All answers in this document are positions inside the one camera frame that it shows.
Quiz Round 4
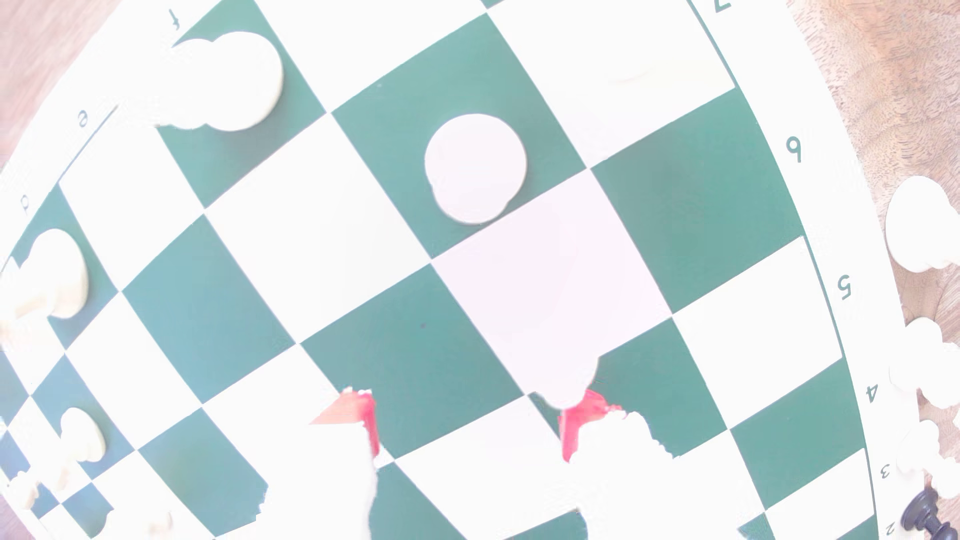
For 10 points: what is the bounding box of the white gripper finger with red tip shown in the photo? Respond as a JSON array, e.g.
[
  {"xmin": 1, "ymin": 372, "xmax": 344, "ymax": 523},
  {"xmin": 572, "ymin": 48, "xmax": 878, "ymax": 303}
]
[
  {"xmin": 255, "ymin": 388, "xmax": 381, "ymax": 540},
  {"xmin": 558, "ymin": 390, "xmax": 744, "ymax": 540}
]

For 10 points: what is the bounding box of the green white chess board mat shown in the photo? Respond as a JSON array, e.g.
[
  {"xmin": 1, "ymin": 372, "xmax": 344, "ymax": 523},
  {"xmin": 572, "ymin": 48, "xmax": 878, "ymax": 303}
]
[{"xmin": 0, "ymin": 0, "xmax": 925, "ymax": 540}]

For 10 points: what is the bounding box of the white chess knight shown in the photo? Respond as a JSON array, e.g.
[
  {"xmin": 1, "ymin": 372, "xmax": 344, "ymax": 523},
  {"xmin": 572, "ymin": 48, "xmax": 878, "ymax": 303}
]
[
  {"xmin": 101, "ymin": 510, "xmax": 175, "ymax": 540},
  {"xmin": 888, "ymin": 316, "xmax": 960, "ymax": 411}
]

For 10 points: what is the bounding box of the black chess pawn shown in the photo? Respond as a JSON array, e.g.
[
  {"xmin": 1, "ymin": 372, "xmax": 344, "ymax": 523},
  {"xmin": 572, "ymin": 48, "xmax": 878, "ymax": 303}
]
[{"xmin": 900, "ymin": 486, "xmax": 960, "ymax": 540}]

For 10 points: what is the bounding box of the white chess bishop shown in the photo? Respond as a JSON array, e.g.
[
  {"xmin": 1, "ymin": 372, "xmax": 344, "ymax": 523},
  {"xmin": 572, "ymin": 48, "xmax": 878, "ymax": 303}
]
[
  {"xmin": 885, "ymin": 176, "xmax": 960, "ymax": 275},
  {"xmin": 150, "ymin": 31, "xmax": 285, "ymax": 133}
]

